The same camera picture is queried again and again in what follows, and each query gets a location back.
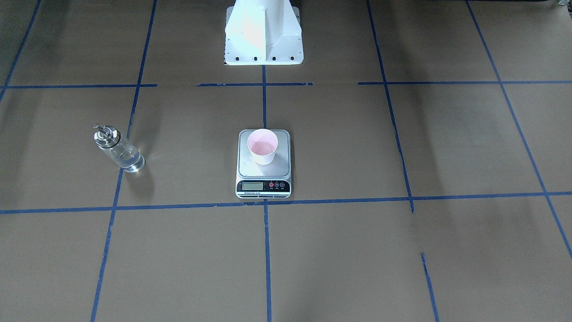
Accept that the pink paper cup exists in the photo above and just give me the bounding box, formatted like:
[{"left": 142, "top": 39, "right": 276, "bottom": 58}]
[{"left": 247, "top": 129, "right": 279, "bottom": 165}]

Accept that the glass sauce bottle steel spout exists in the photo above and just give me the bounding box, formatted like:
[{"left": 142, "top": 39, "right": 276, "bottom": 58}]
[{"left": 93, "top": 124, "right": 145, "bottom": 173}]

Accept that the digital kitchen scale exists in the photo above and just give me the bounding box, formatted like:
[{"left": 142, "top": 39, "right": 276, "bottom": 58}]
[{"left": 235, "top": 130, "right": 292, "bottom": 199}]

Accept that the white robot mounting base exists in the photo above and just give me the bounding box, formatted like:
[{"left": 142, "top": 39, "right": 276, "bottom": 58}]
[{"left": 223, "top": 0, "right": 304, "bottom": 66}]

